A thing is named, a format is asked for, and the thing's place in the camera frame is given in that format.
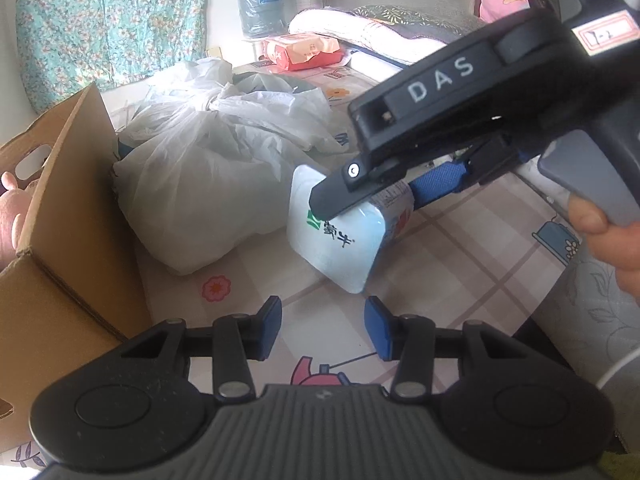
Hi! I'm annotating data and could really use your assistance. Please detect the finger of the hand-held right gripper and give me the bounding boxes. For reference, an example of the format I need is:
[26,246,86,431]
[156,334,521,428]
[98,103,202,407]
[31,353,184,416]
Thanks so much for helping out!
[307,129,507,222]
[409,136,522,210]

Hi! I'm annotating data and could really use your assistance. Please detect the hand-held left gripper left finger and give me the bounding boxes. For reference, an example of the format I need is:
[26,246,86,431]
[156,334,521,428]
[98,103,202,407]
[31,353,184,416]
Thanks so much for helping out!
[120,296,283,403]

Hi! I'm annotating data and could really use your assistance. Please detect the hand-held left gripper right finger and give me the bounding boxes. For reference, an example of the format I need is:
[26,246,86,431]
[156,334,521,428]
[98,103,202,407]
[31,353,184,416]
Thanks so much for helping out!
[364,296,523,403]

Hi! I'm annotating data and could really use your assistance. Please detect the white yogurt cup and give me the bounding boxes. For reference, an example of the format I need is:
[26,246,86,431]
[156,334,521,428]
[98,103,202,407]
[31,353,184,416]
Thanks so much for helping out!
[286,164,415,295]

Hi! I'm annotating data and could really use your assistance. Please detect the brown cardboard box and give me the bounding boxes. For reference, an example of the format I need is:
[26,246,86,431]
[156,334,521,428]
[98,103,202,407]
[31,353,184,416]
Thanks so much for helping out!
[0,82,154,453]

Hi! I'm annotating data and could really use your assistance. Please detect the pink plush toy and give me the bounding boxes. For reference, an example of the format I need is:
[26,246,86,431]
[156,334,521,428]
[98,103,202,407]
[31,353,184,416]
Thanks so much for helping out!
[0,170,44,271]

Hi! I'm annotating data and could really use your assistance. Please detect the person's right hand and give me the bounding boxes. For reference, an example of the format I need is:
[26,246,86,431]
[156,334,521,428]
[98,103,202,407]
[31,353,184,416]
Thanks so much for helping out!
[566,194,640,306]

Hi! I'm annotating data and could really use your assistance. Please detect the pink pillow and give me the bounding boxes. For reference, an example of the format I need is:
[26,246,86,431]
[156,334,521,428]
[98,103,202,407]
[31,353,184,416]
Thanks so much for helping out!
[479,0,531,24]

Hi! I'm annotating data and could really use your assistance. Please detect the white knotted plastic bag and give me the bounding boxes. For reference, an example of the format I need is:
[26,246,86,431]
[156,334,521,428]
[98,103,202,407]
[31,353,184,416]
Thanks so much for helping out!
[111,57,359,276]

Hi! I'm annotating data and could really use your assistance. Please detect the green leaf print pillow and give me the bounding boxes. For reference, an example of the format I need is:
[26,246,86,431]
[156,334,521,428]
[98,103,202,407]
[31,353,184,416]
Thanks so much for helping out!
[350,4,481,31]

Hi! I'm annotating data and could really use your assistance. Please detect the pink red wet wipes pack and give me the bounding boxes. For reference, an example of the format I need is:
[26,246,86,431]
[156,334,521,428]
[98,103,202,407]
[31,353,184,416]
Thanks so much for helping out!
[264,34,344,72]

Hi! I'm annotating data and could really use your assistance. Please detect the white water dispenser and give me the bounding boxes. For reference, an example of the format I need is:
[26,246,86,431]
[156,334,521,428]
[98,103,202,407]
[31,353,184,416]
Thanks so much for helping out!
[242,35,274,64]

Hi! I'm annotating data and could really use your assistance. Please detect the blue water dispenser bottle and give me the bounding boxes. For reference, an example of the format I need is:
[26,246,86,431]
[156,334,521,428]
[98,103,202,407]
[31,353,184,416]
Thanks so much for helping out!
[236,0,290,39]

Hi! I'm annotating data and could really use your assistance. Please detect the white cable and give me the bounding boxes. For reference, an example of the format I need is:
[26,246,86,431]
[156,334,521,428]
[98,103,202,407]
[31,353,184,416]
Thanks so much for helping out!
[597,344,640,392]

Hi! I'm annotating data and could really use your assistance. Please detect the teal floral wall cloth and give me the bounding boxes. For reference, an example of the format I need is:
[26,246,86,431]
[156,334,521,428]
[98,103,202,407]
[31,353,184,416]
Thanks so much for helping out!
[15,0,221,114]

